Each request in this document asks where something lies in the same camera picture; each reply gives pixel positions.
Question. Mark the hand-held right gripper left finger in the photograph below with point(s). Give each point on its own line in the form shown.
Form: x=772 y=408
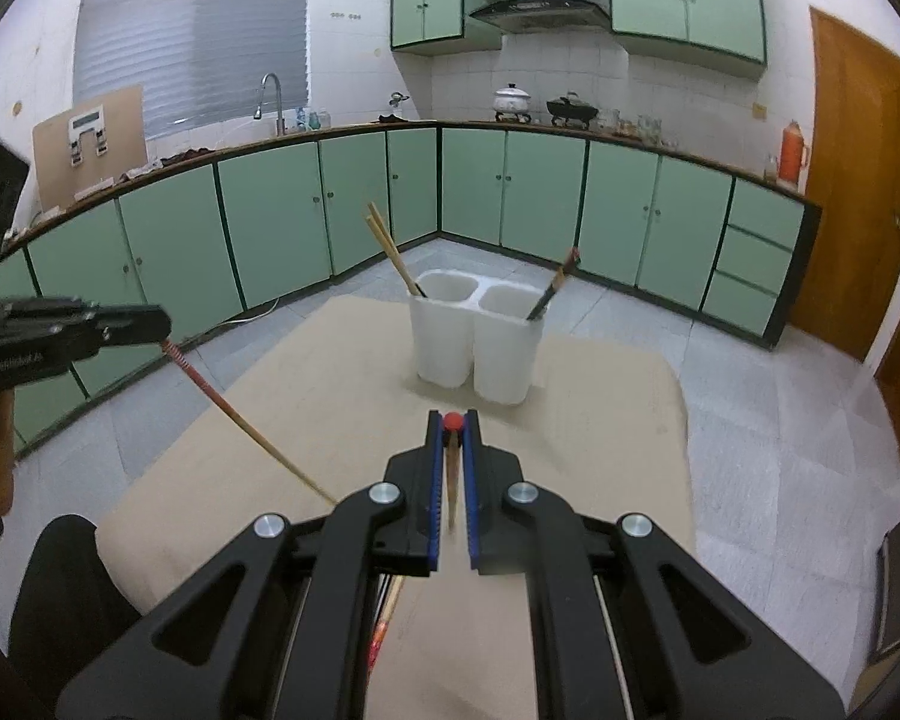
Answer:
x=436 y=472

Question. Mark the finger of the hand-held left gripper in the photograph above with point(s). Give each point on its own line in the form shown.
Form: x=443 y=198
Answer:
x=120 y=324

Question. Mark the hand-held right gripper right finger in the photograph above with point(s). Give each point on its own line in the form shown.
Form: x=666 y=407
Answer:
x=472 y=472

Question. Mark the red patterned wooden chopstick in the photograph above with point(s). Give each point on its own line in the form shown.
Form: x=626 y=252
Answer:
x=386 y=615
x=255 y=426
x=452 y=480

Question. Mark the white two-compartment utensil holder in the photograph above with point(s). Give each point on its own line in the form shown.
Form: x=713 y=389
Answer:
x=450 y=337

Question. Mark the black spoon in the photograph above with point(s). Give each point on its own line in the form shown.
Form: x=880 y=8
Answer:
x=555 y=285

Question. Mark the beige tablecloth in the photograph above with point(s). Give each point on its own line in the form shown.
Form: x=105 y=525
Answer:
x=330 y=390

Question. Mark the brown backing board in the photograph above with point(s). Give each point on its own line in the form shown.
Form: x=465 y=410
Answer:
x=120 y=120

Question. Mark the grey cloth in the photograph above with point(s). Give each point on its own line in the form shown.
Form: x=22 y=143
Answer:
x=144 y=169

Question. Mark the dark red cloth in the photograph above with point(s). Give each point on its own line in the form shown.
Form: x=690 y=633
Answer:
x=187 y=155

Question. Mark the green base cabinet unit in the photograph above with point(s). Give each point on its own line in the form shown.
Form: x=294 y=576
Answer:
x=270 y=217

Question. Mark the dark brown kitchen countertop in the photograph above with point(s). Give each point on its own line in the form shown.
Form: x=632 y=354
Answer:
x=270 y=141

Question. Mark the grey window blind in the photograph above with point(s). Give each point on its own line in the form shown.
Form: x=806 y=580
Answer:
x=195 y=37

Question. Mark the steel kitchen faucet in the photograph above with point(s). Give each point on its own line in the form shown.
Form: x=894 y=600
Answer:
x=277 y=101

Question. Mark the person's dark trouser leg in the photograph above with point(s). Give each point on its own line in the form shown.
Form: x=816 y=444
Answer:
x=67 y=600

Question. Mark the bottles beside sink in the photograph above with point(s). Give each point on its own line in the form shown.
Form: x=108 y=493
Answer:
x=313 y=118

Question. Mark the green drawer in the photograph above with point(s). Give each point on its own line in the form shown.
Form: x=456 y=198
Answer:
x=754 y=259
x=742 y=305
x=765 y=214

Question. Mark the gas stove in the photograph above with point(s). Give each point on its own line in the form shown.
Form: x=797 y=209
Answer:
x=513 y=118

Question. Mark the black lidded wok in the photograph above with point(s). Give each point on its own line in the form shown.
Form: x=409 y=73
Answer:
x=571 y=111

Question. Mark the white lidded pot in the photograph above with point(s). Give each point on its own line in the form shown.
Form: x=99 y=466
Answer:
x=512 y=100

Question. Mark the small jar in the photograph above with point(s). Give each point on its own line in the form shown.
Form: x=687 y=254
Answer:
x=772 y=167

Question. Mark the orange thermos flask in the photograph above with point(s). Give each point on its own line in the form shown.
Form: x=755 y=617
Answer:
x=793 y=154

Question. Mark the beige wall socket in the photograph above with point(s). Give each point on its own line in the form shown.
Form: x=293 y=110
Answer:
x=759 y=111

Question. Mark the green wall cabinet unit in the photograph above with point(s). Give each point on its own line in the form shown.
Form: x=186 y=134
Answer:
x=682 y=0

